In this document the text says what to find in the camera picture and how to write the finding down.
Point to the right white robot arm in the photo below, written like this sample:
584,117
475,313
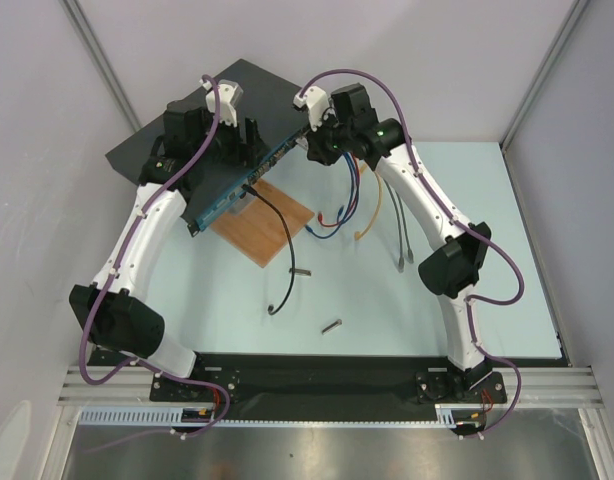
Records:
452,270

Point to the aluminium rail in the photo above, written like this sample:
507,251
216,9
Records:
556,388

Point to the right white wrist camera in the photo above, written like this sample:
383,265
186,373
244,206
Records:
315,102

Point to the white cable duct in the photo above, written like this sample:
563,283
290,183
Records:
430,416

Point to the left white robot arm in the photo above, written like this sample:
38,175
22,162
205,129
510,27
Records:
112,309

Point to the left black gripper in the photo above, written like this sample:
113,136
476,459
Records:
249,153

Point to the dark grey network switch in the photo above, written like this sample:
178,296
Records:
162,147

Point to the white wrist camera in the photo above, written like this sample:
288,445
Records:
315,102
229,95

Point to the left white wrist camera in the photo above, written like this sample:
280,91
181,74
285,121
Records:
229,95

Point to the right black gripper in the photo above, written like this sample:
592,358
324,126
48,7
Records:
316,148

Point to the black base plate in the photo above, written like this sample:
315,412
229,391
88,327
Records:
336,387

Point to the wooden board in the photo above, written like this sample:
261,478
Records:
256,230

